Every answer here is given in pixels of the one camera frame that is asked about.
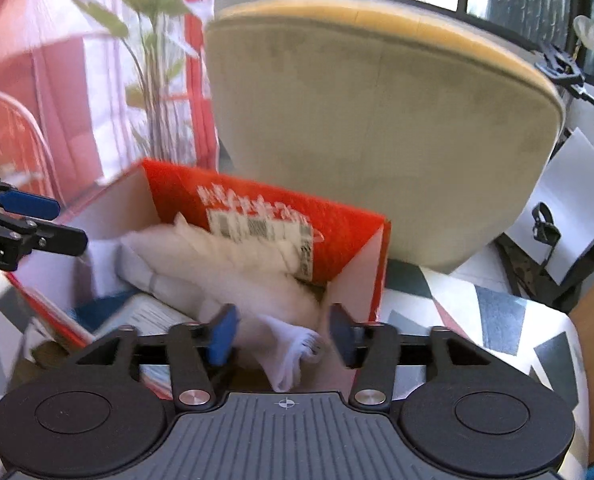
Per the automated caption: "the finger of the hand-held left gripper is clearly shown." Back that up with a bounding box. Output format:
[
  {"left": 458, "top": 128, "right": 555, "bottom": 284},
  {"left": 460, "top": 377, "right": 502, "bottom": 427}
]
[
  {"left": 0, "top": 171, "right": 61, "bottom": 222},
  {"left": 0, "top": 204, "right": 89, "bottom": 258}
]

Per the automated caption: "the blue and white packet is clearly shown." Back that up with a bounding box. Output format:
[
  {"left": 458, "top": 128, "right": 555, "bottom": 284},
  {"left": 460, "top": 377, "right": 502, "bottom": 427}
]
[{"left": 74, "top": 292, "right": 204, "bottom": 342}]

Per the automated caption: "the white plastic bag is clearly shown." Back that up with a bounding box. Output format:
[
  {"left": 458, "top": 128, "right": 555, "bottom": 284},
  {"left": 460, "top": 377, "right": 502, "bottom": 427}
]
[{"left": 574, "top": 16, "right": 594, "bottom": 52}]

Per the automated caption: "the red cardboard box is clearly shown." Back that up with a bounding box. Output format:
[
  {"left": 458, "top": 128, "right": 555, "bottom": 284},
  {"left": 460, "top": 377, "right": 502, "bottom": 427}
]
[{"left": 7, "top": 157, "right": 393, "bottom": 357}]

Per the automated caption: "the white fluffy cloth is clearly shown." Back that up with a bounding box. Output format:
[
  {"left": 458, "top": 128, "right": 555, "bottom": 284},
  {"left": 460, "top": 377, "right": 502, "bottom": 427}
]
[{"left": 118, "top": 211, "right": 324, "bottom": 322}]

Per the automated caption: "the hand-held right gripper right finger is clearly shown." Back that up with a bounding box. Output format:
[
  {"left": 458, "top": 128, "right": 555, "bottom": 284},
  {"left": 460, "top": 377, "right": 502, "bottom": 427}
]
[{"left": 328, "top": 303, "right": 494, "bottom": 407}]

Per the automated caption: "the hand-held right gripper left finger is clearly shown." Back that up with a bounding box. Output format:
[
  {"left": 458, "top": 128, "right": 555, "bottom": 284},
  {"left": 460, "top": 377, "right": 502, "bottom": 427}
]
[{"left": 70, "top": 304, "right": 241, "bottom": 409}]

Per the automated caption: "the white board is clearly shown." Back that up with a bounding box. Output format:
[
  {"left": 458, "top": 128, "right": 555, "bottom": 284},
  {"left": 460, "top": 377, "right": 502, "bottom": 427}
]
[{"left": 504, "top": 127, "right": 594, "bottom": 287}]

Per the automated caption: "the geometric patterned tablecloth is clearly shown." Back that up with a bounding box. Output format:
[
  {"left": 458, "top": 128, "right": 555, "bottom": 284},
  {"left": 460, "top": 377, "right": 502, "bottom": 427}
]
[{"left": 0, "top": 260, "right": 592, "bottom": 480}]

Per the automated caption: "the beige armchair with yellow top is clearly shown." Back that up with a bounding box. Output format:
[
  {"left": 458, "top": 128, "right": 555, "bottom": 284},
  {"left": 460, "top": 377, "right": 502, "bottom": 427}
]
[{"left": 204, "top": 0, "right": 566, "bottom": 276}]

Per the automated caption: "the exercise bike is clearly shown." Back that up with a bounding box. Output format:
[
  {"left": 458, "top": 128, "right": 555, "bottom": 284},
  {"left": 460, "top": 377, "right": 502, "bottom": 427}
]
[{"left": 494, "top": 42, "right": 594, "bottom": 312}]

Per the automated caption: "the white sock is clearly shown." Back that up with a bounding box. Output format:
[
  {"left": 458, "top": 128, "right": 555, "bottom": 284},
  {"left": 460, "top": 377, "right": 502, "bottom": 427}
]
[{"left": 237, "top": 280, "right": 331, "bottom": 394}]

